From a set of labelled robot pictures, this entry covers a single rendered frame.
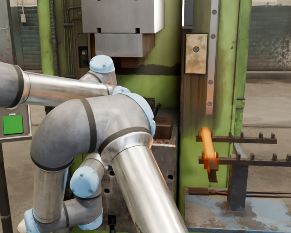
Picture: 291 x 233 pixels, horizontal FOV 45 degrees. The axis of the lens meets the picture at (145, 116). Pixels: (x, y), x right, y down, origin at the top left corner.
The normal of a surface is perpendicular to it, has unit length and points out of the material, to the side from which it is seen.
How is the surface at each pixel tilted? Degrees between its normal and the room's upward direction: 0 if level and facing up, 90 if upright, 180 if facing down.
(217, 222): 0
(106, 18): 90
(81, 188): 90
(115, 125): 45
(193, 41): 90
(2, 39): 90
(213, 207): 0
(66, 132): 81
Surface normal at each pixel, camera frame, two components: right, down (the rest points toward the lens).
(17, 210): 0.00, -0.96
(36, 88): 0.77, 0.12
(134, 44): -0.15, 0.29
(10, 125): 0.25, -0.23
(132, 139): 0.40, 0.12
